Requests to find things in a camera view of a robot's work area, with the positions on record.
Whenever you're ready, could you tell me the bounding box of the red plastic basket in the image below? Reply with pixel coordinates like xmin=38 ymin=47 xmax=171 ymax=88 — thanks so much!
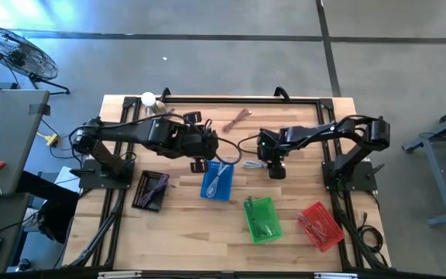
xmin=295 ymin=201 xmax=345 ymax=253

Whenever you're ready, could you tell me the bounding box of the dark grey desk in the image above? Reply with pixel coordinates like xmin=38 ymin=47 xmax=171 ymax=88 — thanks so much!
xmin=0 ymin=192 xmax=30 ymax=274

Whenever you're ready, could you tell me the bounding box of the black metal table frame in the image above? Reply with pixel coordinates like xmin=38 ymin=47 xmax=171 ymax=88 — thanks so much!
xmin=67 ymin=87 xmax=393 ymax=272

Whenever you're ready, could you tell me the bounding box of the white paper sheet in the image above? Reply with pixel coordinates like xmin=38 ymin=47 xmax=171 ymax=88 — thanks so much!
xmin=54 ymin=166 xmax=83 ymax=194

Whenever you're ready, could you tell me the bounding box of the black plastic basket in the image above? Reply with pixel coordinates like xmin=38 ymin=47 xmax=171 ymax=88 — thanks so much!
xmin=131 ymin=169 xmax=170 ymax=212

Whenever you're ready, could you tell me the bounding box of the grey metal table frame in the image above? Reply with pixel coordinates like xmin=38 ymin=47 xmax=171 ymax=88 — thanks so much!
xmin=402 ymin=98 xmax=446 ymax=228

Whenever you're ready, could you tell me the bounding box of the black floor fan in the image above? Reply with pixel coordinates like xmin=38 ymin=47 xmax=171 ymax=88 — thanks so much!
xmin=0 ymin=13 xmax=71 ymax=96

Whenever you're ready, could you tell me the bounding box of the white metal bracket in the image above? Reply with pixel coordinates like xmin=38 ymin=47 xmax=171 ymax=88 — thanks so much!
xmin=98 ymin=270 xmax=142 ymax=279
xmin=314 ymin=271 xmax=359 ymax=279

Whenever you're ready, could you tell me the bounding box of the black coiled floor cable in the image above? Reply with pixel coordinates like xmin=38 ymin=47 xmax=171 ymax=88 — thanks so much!
xmin=356 ymin=211 xmax=389 ymax=268

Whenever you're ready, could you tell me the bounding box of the yellow cable connector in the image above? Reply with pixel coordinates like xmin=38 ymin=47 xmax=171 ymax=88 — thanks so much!
xmin=36 ymin=131 xmax=60 ymax=148

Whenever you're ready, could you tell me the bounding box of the green plastic basket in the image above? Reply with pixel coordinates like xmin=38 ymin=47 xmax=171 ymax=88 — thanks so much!
xmin=242 ymin=196 xmax=284 ymax=244

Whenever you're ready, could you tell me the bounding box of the purple USB cable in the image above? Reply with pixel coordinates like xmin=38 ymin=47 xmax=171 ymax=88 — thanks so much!
xmin=139 ymin=173 xmax=170 ymax=206

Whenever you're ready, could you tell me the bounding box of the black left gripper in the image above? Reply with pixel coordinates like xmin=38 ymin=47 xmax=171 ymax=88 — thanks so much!
xmin=183 ymin=111 xmax=220 ymax=174

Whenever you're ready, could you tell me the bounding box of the blue plastic basket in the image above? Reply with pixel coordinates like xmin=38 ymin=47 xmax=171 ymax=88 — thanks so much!
xmin=200 ymin=159 xmax=235 ymax=202

